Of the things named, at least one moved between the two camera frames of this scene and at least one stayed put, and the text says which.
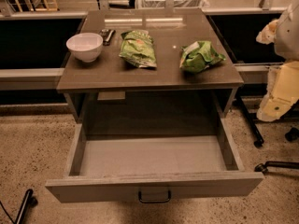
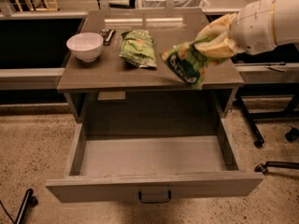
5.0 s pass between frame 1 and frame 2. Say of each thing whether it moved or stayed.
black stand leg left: stayed
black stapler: stayed
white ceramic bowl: stayed
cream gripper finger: moved
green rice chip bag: moved
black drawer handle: stayed
